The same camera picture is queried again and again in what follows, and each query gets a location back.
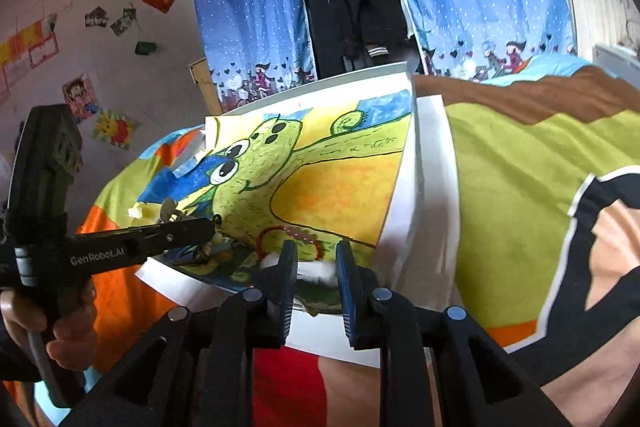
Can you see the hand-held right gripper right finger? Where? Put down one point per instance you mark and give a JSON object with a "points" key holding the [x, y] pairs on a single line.
{"points": [[347, 292]]}

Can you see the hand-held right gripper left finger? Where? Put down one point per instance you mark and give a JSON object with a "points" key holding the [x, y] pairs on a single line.
{"points": [[288, 287]]}

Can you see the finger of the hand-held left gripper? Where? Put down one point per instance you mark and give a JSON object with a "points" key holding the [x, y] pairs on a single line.
{"points": [[185, 234]]}

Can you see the grey tray box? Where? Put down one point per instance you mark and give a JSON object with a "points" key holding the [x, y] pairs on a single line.
{"points": [[400, 227]]}

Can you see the person's left forearm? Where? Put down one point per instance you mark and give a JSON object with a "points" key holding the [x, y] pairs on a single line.
{"points": [[15, 357]]}

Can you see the person's left hand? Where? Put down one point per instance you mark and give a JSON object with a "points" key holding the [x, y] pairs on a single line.
{"points": [[75, 337]]}

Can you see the pale blue paper strip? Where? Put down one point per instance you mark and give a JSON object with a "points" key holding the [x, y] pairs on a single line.
{"points": [[190, 159]]}

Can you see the cartoon fighter poster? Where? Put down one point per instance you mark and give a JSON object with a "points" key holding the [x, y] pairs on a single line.
{"points": [[80, 97]]}

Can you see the green cartoon crayon drawing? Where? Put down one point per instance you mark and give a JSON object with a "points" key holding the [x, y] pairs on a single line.
{"points": [[325, 167]]}

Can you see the red bordered certificate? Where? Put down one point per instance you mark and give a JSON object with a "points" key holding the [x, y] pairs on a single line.
{"points": [[42, 52]]}

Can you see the dark green paper ornament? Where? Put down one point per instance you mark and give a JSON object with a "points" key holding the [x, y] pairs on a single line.
{"points": [[145, 48]]}

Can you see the small photo card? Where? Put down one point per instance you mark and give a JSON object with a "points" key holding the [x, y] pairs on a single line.
{"points": [[97, 18], [123, 23]]}

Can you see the colourful printed blanket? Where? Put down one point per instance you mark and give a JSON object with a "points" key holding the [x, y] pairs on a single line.
{"points": [[510, 167]]}

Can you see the white storage box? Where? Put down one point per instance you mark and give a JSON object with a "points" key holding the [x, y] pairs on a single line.
{"points": [[617, 62]]}

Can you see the yellow bear wall sticker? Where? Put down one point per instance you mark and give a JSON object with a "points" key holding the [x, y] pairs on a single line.
{"points": [[115, 129]]}

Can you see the yellow wall sheet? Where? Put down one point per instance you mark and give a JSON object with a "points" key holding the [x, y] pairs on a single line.
{"points": [[22, 39]]}

